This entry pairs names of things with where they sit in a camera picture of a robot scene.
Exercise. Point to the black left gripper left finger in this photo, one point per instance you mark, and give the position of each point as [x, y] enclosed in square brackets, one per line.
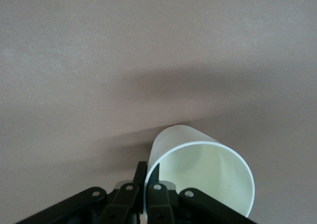
[123, 201]

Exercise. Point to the cream paper cup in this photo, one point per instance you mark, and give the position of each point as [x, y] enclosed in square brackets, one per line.
[210, 172]

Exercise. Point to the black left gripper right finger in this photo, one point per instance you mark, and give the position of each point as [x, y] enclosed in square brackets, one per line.
[158, 201]

